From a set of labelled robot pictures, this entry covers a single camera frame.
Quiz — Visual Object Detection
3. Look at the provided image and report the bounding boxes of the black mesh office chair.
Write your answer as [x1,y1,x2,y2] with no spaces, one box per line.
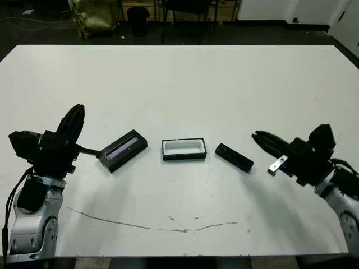
[160,0,218,46]

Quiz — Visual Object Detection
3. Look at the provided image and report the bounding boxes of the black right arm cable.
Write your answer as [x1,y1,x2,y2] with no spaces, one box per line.
[329,157,359,179]

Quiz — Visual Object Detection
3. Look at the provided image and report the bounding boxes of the black bar-shaped camera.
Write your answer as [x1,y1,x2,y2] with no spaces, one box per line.
[215,143,255,173]

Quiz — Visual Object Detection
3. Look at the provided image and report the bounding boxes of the black box with white tray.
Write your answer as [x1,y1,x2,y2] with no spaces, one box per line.
[161,137,208,162]

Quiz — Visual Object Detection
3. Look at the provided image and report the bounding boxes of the black box lid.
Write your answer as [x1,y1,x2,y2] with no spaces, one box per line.
[96,129,149,174]

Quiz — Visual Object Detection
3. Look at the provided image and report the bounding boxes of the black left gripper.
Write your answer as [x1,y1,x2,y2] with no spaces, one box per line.
[33,104,101,178]

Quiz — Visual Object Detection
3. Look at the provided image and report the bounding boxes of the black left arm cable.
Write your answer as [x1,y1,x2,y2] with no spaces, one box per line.
[1,166,33,257]

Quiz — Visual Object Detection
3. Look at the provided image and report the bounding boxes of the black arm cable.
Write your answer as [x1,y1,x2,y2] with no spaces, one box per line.
[329,157,359,179]
[1,166,33,257]

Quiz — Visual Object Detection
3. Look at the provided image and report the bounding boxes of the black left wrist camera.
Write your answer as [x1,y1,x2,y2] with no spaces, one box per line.
[8,129,43,164]

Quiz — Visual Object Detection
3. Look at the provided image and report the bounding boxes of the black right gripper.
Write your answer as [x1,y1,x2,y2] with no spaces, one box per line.
[251,130,335,186]

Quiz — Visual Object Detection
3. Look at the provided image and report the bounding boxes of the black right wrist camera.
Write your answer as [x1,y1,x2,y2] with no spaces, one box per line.
[308,123,337,155]

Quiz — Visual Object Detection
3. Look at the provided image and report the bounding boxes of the yellow-green bag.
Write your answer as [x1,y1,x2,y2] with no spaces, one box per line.
[71,0,117,39]

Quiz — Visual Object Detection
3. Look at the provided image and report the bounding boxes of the black trash bin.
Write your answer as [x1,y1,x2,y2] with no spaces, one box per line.
[126,6,151,38]

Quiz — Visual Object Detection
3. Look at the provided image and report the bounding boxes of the white floor cable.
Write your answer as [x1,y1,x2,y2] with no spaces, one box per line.
[0,16,75,32]

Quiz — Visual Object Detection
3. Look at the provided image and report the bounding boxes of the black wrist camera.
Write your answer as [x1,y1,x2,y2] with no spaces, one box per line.
[308,123,337,155]
[8,129,43,164]

